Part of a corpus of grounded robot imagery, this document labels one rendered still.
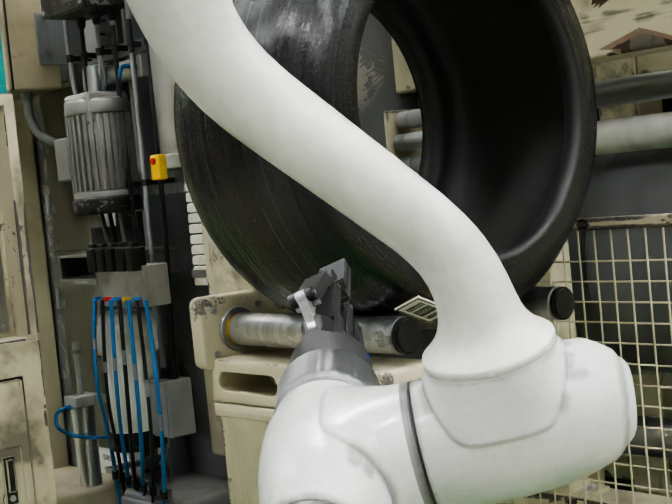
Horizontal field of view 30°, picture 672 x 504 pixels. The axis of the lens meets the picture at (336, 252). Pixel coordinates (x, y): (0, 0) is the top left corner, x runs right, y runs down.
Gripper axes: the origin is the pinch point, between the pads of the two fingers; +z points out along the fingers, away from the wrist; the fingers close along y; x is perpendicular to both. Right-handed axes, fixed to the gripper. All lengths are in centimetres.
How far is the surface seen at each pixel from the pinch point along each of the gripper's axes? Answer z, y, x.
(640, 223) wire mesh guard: 48, 32, 31
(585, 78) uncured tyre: 48, 9, 32
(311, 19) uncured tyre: 23.2, -20.2, 7.2
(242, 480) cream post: 40, 40, -37
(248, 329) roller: 32.8, 14.9, -21.5
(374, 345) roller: 15.7, 16.1, -3.5
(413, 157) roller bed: 83, 21, 2
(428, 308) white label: 18.5, 15.9, 3.8
